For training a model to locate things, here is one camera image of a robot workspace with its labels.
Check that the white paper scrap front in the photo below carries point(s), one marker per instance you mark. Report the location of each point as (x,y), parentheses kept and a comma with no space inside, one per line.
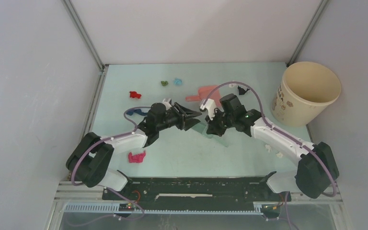
(268,148)

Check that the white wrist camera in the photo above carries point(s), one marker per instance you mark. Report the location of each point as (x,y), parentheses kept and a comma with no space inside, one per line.
(167,102)
(210,106)

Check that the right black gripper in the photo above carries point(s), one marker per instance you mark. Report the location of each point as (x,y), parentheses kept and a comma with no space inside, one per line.
(212,126)

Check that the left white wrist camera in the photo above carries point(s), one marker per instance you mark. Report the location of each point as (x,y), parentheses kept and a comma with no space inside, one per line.
(167,102)

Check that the left aluminium frame post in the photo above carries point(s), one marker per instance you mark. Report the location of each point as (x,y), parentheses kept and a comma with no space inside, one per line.
(70,8)

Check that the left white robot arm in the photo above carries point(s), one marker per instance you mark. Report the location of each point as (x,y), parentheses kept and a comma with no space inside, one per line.
(89,162)

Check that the long dark blue paper scrap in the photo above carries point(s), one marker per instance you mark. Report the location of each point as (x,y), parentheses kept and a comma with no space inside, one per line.
(137,111)

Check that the right aluminium frame post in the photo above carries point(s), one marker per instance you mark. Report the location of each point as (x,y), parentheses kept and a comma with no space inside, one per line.
(308,31)

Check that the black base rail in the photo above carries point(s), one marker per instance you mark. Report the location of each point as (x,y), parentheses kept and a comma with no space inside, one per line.
(201,193)

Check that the aluminium frame post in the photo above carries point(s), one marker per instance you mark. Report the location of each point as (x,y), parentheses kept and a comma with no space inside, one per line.
(70,8)
(308,31)

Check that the red paper scrap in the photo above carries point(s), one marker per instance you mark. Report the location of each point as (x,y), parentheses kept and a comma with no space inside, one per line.
(134,95)

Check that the beige paper bucket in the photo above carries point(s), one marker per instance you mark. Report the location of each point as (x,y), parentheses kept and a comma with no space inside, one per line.
(306,89)

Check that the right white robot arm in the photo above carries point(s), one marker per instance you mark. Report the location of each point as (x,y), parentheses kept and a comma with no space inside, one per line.
(316,168)

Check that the green plastic brush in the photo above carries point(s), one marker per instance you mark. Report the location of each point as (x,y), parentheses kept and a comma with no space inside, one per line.
(201,128)

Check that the pink plastic dustpan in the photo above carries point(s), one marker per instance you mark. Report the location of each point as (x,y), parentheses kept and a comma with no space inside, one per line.
(203,92)

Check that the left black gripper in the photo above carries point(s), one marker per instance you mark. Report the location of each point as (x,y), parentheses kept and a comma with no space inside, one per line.
(182,123)

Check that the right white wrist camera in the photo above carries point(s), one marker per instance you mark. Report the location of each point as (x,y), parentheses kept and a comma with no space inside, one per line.
(210,106)

